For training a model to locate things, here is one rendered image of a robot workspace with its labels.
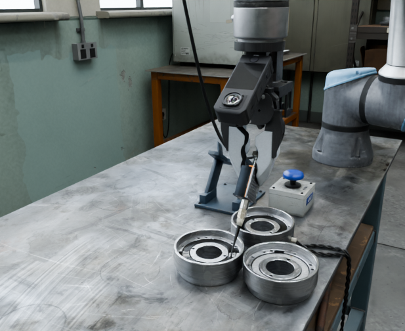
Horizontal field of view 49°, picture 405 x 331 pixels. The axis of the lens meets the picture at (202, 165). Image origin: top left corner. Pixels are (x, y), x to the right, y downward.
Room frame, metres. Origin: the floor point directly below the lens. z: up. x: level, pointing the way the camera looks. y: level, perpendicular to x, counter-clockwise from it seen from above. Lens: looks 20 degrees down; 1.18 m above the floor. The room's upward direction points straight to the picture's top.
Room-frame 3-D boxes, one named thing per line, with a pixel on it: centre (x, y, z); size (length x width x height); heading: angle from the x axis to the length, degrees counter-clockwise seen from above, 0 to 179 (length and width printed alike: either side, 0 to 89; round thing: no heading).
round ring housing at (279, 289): (0.54, -0.11, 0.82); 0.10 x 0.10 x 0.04
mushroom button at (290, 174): (0.80, -0.18, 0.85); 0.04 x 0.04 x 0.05
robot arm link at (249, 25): (0.65, -0.08, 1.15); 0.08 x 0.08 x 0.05
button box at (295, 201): (0.81, -0.18, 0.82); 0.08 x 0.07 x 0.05; 150
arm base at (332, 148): (1.10, -0.36, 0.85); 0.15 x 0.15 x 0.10
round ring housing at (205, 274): (0.58, -0.01, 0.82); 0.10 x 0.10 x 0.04
